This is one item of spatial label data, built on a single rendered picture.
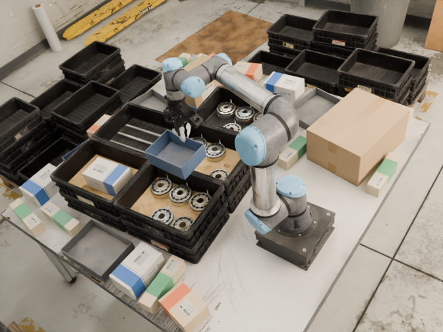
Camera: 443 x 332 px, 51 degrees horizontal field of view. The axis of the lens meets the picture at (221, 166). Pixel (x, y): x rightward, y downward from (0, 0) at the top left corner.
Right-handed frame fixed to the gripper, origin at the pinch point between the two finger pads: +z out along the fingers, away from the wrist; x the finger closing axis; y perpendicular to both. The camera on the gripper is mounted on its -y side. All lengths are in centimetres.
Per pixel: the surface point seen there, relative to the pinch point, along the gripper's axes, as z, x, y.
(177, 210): 30.8, 12.3, -1.7
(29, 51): 89, -107, 331
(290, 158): 30, -46, -23
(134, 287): 42, 48, -9
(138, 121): 26, -22, 59
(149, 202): 31.2, 15.7, 12.4
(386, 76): 41, -166, -21
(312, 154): 30, -54, -30
